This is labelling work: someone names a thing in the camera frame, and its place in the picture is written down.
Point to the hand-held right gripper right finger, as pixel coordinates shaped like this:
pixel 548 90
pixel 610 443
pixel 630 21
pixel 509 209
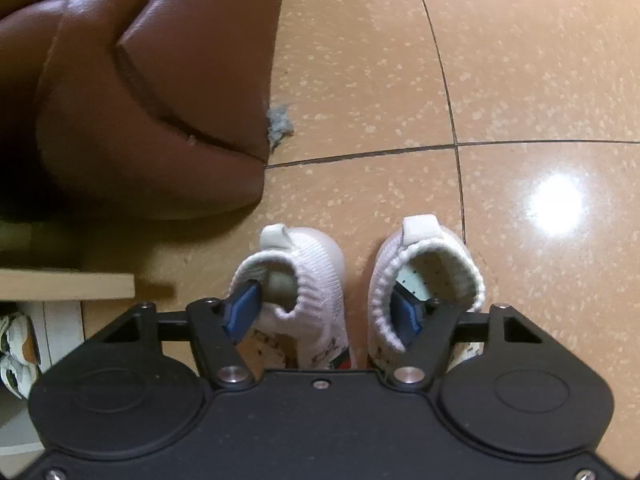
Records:
pixel 406 315

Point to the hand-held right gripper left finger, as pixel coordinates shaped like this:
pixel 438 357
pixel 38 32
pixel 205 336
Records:
pixel 242 310

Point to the white patterned sock shoe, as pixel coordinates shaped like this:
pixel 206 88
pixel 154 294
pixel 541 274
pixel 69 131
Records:
pixel 385 285
pixel 320 260

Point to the white shoe cabinet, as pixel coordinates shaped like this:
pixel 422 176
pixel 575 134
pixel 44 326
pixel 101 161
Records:
pixel 62 325

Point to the light wood cabinet door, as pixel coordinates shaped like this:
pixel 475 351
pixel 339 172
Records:
pixel 65 285

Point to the grey lint clump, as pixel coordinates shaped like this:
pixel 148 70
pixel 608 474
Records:
pixel 279 125

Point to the brown leather sofa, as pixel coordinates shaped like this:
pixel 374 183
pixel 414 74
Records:
pixel 125 60

